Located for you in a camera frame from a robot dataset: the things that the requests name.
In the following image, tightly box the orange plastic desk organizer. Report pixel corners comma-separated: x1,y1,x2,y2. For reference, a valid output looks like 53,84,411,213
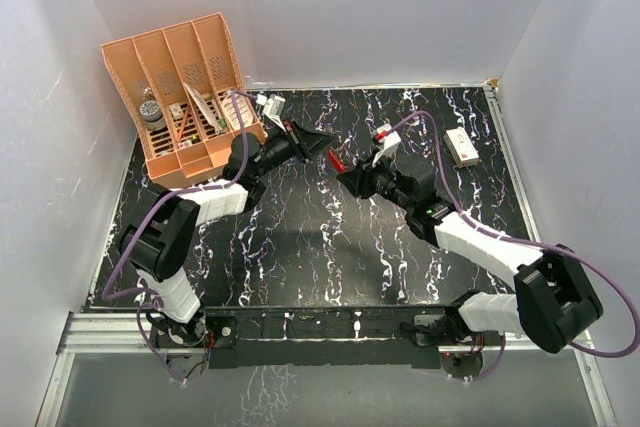
101,13,267,189

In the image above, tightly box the white paper packet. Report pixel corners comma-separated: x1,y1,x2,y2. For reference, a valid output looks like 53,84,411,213
183,82,226,135

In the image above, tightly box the small white cardboard box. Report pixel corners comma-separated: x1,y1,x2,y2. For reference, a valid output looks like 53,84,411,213
445,127,479,168

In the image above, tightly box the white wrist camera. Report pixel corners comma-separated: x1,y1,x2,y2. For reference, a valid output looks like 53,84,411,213
256,94,286,131
372,123,401,166

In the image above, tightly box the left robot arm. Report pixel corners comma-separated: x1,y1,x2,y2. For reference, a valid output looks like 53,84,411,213
117,120,337,346

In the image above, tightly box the round grey tin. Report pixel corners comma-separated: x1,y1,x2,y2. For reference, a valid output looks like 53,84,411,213
139,100,166,131

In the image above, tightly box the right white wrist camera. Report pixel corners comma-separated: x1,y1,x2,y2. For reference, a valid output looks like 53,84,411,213
372,123,401,166

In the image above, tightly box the white blister pack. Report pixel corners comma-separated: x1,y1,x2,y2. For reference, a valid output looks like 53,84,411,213
220,91,254,131

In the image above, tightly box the small white card box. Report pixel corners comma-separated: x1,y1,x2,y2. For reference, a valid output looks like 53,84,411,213
169,103,184,121

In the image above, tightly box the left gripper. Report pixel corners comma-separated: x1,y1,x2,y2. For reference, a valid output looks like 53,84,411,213
252,117,338,180

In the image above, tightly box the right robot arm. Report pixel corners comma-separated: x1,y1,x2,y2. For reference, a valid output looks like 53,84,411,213
333,159,603,353

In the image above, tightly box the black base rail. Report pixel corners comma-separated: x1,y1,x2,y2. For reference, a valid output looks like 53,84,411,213
149,304,506,371

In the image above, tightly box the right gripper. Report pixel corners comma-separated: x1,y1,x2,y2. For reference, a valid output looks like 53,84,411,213
338,148,414,212

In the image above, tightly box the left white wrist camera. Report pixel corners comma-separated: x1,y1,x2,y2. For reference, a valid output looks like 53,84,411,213
256,94,286,131

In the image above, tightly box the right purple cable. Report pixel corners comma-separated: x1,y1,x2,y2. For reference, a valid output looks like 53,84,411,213
374,110,637,382

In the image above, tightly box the orange pencil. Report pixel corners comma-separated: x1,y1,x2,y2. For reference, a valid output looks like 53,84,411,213
176,105,192,144

